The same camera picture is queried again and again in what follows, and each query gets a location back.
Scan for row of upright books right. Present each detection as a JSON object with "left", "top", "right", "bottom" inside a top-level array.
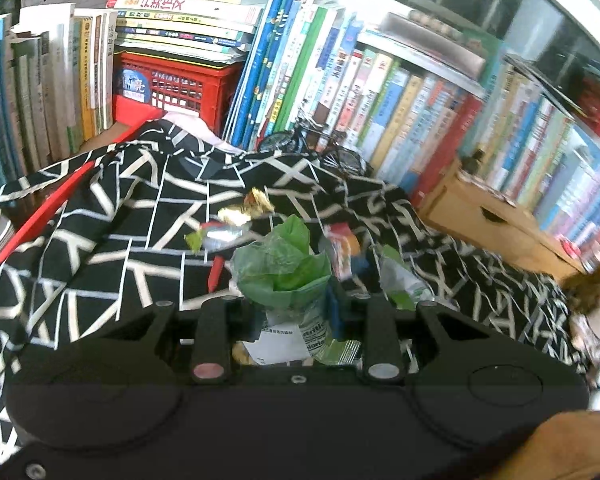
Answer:
[{"left": 224, "top": 0, "right": 483, "bottom": 200}]

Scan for left hand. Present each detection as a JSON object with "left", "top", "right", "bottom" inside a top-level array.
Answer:
[{"left": 481, "top": 411, "right": 600, "bottom": 479}]

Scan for blue orange snack packet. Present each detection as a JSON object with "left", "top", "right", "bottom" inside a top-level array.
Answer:
[{"left": 320, "top": 222, "right": 367, "bottom": 282}]

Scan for red flat book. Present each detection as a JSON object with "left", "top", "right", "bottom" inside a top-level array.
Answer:
[{"left": 0, "top": 109, "right": 167, "bottom": 276}]

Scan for stack of flat books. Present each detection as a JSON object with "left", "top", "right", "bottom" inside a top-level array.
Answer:
[{"left": 107, "top": 0, "right": 266, "bottom": 65}]

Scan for black white geometric tablecloth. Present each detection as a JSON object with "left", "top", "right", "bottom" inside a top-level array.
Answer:
[{"left": 0, "top": 120, "right": 586, "bottom": 465}]

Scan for red plastic crate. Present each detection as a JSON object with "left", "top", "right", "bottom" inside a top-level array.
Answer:
[{"left": 114, "top": 50, "right": 244, "bottom": 136}]

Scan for miniature black bicycle model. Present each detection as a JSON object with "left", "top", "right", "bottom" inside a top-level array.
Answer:
[{"left": 257, "top": 118, "right": 370, "bottom": 177}]

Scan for clear green plastic bag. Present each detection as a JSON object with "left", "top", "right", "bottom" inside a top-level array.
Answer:
[{"left": 379, "top": 245, "right": 434, "bottom": 311}]

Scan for gold foil wrapper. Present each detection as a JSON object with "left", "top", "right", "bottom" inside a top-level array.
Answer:
[{"left": 218, "top": 188, "right": 275, "bottom": 226}]

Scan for books on wooden box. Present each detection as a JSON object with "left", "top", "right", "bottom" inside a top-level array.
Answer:
[{"left": 460, "top": 53, "right": 600, "bottom": 256}]

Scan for wooden drawer box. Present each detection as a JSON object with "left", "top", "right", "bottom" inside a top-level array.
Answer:
[{"left": 418, "top": 160, "right": 584, "bottom": 282}]

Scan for row of upright books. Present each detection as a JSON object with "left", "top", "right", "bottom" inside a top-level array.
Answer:
[
  {"left": 224, "top": 0, "right": 483, "bottom": 200},
  {"left": 0, "top": 3, "right": 118, "bottom": 185}
]

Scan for row of upright books left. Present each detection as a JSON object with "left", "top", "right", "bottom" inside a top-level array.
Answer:
[{"left": 0, "top": 3, "right": 118, "bottom": 185}]

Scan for red pen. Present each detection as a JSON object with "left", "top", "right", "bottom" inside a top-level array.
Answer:
[{"left": 207, "top": 256, "right": 225, "bottom": 292}]

